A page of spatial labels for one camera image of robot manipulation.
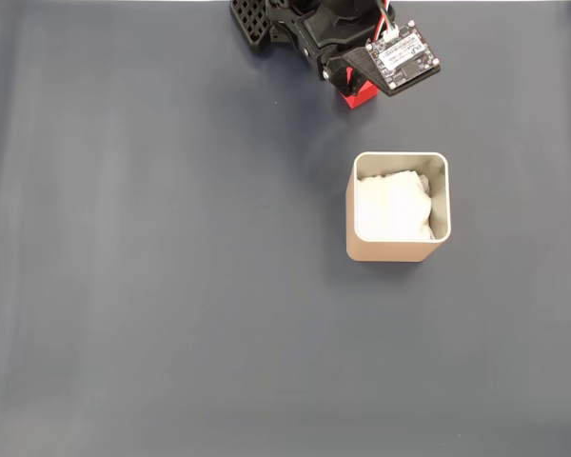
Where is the red cube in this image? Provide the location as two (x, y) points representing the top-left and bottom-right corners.
(340, 66), (380, 109)

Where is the beige square box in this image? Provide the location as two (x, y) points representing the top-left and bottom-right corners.
(345, 150), (452, 264)

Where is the white crumpled tissue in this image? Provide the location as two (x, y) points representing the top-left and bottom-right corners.
(356, 169), (434, 241)

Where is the blue-grey table mat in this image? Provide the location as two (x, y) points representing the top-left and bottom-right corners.
(0, 0), (571, 457)

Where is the camera cable with coloured wires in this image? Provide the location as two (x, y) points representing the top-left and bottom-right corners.
(373, 0), (402, 43)

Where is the camera circuit board with mount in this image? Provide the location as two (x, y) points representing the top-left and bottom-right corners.
(342, 19), (443, 98)

